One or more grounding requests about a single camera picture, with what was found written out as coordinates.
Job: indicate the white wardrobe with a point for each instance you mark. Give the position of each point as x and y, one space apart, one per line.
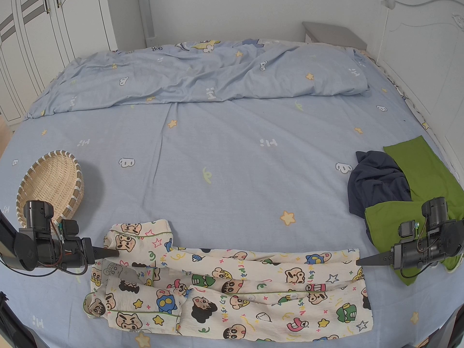
36 31

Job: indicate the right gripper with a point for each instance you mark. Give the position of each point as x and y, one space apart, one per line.
413 255

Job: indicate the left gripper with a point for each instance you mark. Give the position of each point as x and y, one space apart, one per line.
72 254

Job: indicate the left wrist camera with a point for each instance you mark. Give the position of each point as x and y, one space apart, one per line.
70 228

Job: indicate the dark blue garment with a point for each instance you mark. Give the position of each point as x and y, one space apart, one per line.
377 187

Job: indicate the green shorts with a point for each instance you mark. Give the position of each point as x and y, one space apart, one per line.
427 176

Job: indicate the pale blue quilt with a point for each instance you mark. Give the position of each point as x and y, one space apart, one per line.
203 74

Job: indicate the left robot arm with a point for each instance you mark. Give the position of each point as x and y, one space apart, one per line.
32 252

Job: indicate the white printed pyjama top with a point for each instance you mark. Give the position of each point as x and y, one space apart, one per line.
253 303

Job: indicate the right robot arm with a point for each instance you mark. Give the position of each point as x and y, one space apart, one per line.
451 241

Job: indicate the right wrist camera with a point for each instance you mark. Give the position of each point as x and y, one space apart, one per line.
406 229

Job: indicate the round woven basket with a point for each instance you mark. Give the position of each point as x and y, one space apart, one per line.
47 183

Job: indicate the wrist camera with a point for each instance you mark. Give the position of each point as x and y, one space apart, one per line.
70 228
406 229

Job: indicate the grey bedside table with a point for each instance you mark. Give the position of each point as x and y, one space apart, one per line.
330 33

